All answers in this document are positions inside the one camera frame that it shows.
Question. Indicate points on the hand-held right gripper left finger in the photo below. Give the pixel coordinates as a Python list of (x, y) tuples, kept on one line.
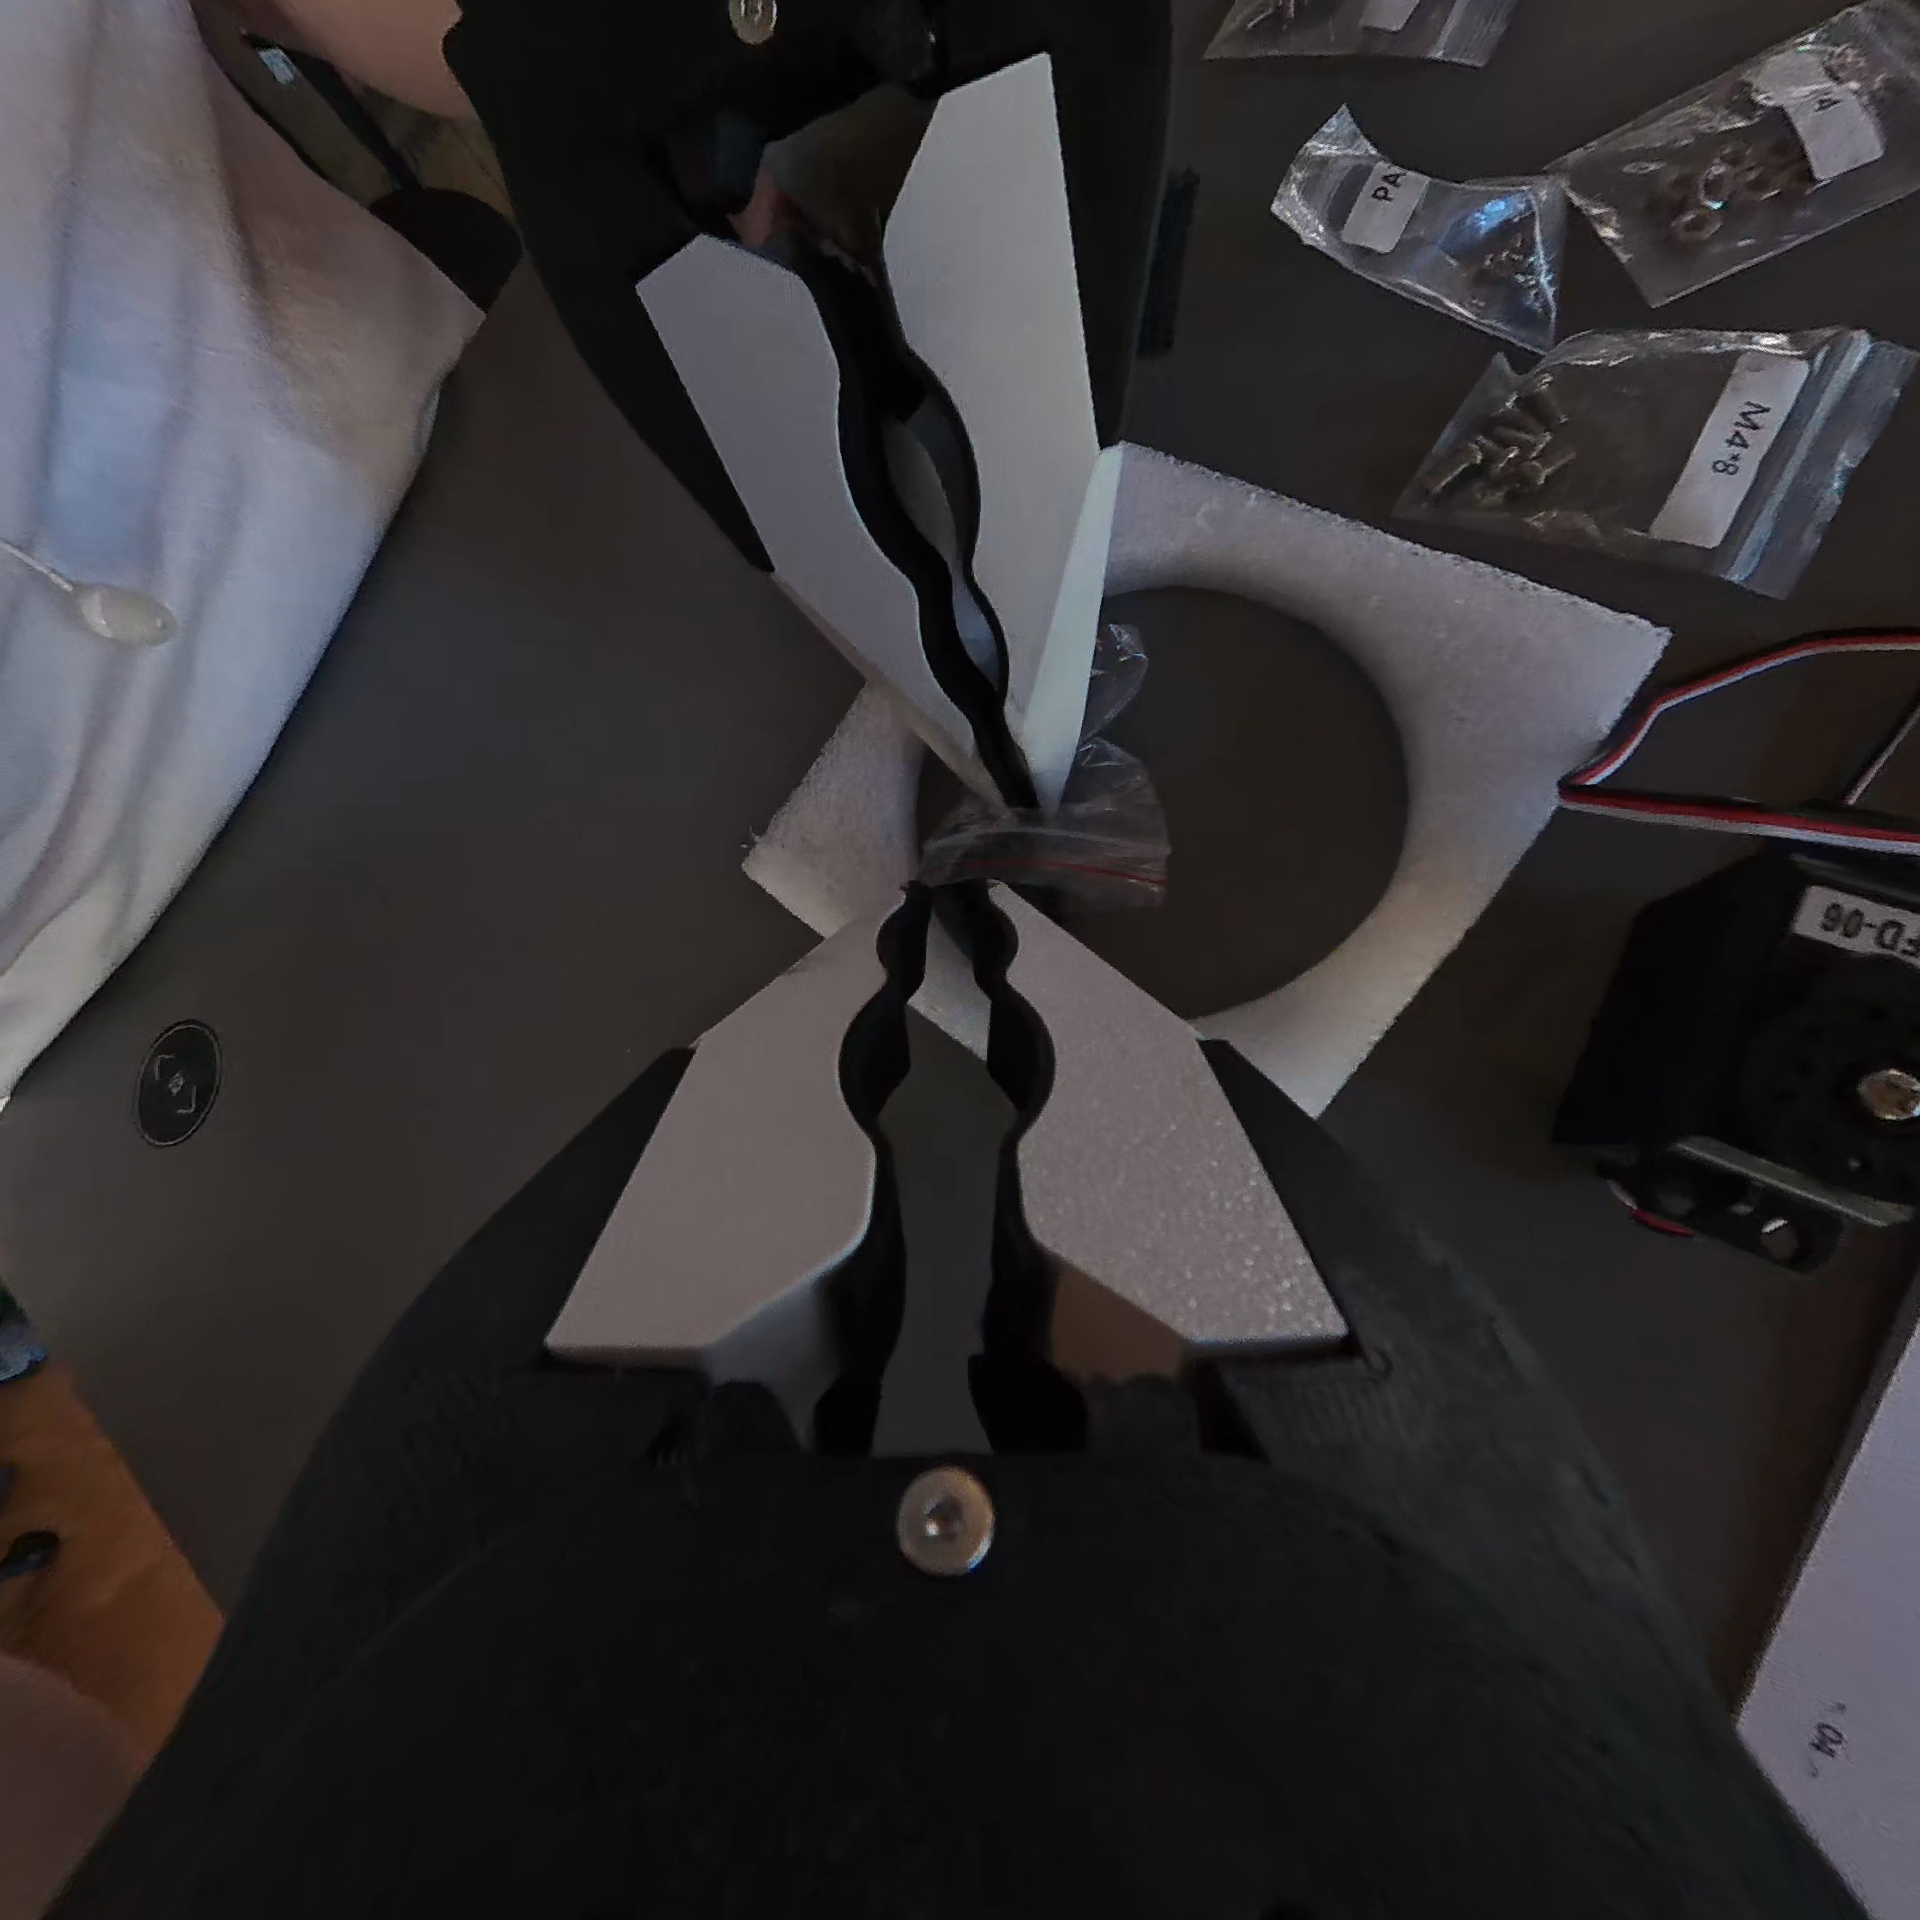
[(720, 1215)]

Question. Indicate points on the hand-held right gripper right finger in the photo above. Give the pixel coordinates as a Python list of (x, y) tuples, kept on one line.
[(1171, 1215)]

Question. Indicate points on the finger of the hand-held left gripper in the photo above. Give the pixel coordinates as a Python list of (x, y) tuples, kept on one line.
[(750, 422), (1004, 271)]

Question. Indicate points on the clear screw packet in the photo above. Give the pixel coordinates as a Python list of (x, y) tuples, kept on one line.
[(1080, 840)]

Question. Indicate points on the person's left forearm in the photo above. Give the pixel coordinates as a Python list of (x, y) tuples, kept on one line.
[(376, 45)]

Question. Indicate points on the dark grey desk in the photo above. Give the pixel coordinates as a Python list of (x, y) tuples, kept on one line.
[(451, 825)]

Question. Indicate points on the black round part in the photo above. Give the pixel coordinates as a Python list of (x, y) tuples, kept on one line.
[(180, 1084)]

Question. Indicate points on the scattered clear screw bags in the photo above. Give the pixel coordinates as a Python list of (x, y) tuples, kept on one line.
[(1650, 435)]

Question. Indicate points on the open instruction manual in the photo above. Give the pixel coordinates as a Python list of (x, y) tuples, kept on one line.
[(1860, 1652)]

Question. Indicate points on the white foam frame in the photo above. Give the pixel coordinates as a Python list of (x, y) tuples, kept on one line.
[(1500, 645)]

